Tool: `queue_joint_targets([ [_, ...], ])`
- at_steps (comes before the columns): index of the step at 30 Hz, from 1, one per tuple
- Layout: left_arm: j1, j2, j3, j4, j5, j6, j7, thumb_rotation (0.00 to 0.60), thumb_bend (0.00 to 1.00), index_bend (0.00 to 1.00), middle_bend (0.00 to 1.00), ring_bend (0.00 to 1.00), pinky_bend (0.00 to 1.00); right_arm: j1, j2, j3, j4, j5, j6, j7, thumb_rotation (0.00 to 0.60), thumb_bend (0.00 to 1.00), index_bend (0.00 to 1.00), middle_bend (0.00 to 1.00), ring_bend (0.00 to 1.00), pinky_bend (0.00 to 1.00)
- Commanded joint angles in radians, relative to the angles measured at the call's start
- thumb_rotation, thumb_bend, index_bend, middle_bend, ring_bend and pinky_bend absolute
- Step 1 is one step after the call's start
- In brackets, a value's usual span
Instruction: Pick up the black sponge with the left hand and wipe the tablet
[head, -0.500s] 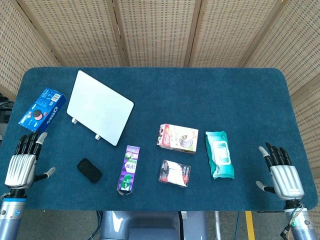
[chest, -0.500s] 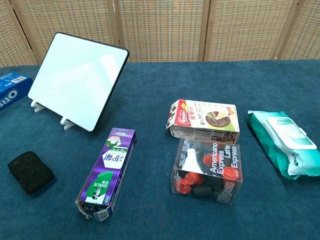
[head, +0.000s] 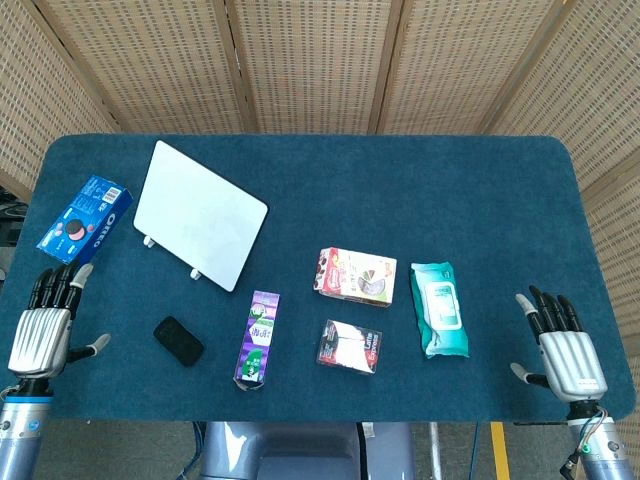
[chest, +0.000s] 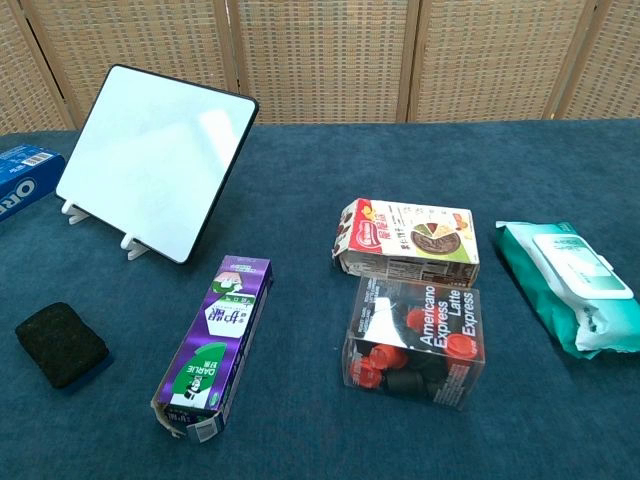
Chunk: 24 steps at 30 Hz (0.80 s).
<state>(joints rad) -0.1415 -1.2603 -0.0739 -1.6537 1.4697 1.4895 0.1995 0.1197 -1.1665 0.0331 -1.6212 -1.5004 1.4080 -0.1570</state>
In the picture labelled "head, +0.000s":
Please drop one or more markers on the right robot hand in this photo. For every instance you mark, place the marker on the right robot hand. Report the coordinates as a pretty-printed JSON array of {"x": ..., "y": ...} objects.
[{"x": 570, "y": 355}]

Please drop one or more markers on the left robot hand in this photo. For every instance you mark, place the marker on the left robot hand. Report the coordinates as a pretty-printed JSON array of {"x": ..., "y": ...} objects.
[{"x": 40, "y": 340}]

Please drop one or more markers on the black oval object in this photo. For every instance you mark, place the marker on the black oval object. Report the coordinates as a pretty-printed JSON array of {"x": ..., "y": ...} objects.
[{"x": 178, "y": 341}]

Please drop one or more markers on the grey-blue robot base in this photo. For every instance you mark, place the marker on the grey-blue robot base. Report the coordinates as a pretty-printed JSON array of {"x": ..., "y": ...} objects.
[{"x": 305, "y": 450}]

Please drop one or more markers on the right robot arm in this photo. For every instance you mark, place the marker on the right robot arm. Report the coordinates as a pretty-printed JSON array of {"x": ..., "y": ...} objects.
[{"x": 602, "y": 445}]

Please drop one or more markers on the blue Oreo cookie box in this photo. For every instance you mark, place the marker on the blue Oreo cookie box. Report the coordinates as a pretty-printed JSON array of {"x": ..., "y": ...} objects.
[{"x": 85, "y": 220}]

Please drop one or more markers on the purple toothpaste box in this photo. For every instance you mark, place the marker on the purple toothpaste box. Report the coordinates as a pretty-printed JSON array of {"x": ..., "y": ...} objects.
[{"x": 258, "y": 340}]

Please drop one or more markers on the small red black packet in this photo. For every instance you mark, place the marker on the small red black packet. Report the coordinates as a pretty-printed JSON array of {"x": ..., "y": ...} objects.
[{"x": 350, "y": 347}]

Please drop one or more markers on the red and cream snack box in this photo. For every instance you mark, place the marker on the red and cream snack box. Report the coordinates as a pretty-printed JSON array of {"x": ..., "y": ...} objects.
[{"x": 357, "y": 277}]

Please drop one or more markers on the green wet wipes pack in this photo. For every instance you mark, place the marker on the green wet wipes pack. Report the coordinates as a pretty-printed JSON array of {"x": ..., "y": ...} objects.
[{"x": 439, "y": 310}]

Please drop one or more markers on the white magnetic whiteboard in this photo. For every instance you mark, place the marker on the white magnetic whiteboard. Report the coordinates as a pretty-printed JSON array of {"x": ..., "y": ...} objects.
[{"x": 200, "y": 215}]

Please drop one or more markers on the blue table mat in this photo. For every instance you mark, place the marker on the blue table mat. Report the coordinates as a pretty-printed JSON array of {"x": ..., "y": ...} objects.
[{"x": 320, "y": 200}]

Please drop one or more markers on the woven folding screen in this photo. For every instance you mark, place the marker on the woven folding screen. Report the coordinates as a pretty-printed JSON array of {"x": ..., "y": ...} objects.
[{"x": 320, "y": 65}]

